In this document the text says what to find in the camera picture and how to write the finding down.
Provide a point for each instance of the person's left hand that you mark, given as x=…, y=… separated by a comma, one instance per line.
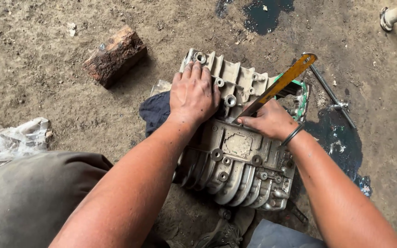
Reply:
x=191, y=98

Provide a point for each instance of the person's right hand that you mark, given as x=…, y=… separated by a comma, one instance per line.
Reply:
x=272, y=120

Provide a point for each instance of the yellow hacksaw blade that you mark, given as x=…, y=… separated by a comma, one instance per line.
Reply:
x=281, y=82

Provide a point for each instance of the grey metal engine casing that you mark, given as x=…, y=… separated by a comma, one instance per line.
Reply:
x=240, y=162

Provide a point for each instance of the dark metal wrist bangle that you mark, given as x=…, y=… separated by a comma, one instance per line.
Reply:
x=292, y=134

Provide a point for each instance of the green gasket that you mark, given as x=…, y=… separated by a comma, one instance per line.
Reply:
x=301, y=103

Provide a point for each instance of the dark blue cloth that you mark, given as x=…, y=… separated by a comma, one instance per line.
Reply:
x=155, y=110

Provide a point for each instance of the brown wooden block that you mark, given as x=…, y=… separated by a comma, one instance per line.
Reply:
x=115, y=57

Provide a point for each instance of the dark bolt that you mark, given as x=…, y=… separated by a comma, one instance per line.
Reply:
x=224, y=214

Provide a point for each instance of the person's blue-grey trouser leg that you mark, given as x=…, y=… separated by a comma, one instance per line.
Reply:
x=281, y=236

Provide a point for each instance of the crumpled white plastic bag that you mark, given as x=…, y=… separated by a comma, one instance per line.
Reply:
x=10, y=139

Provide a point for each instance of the person's grey trouser leg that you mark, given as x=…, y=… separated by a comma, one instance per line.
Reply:
x=33, y=199

